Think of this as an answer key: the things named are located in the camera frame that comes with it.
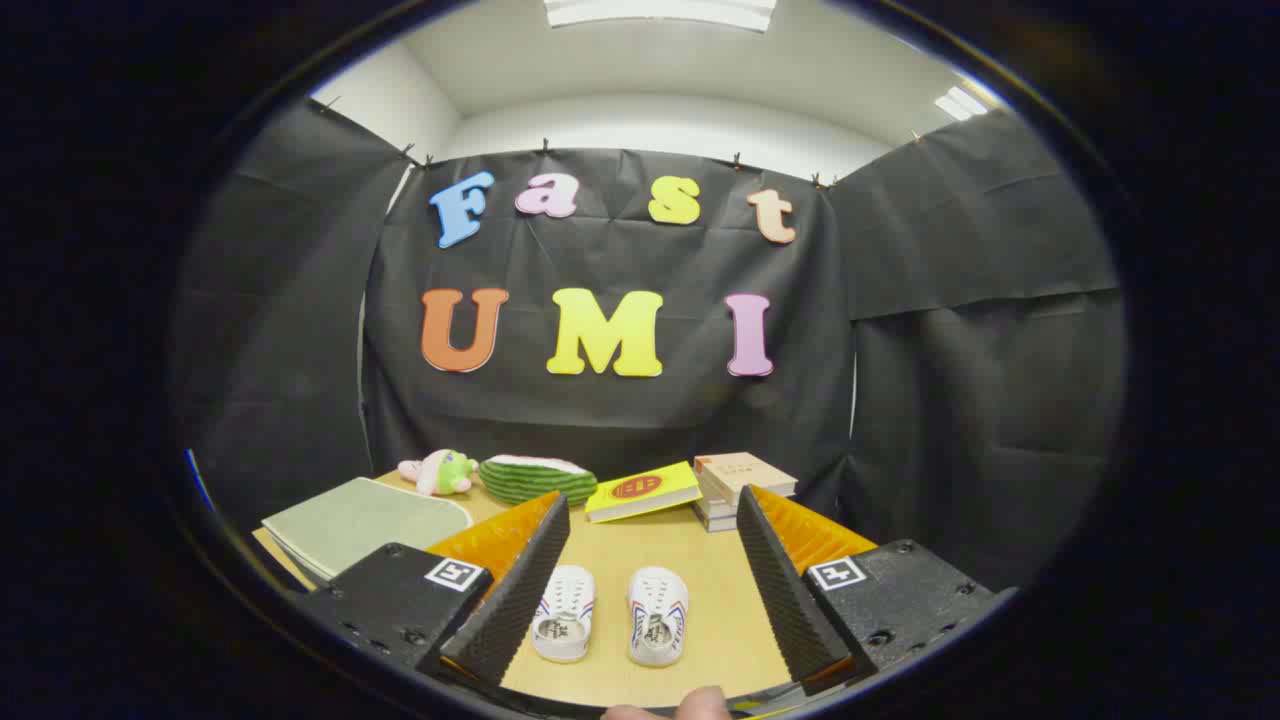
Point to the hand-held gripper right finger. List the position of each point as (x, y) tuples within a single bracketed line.
[(780, 590)]

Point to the dark cover book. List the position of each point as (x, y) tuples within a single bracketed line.
[(718, 523)]

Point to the white book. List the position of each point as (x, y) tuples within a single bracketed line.
[(712, 505)]

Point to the white striped canvas shoe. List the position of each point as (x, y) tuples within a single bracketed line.
[(565, 612), (658, 615)]

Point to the yellow book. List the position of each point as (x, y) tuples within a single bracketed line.
[(640, 490)]

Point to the pink and green plush toy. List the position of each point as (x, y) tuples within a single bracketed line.
[(440, 473)]

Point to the long ceiling light panel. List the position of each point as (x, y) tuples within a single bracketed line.
[(660, 12)]

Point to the tan cover book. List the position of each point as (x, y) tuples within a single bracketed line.
[(745, 472)]

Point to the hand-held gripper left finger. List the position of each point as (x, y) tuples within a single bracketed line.
[(520, 590)]

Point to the watermelon slice plush toy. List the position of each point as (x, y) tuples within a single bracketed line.
[(535, 482)]

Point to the black backdrop cloth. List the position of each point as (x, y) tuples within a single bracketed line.
[(620, 420)]

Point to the pale green fabric storage box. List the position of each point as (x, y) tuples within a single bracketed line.
[(360, 520)]

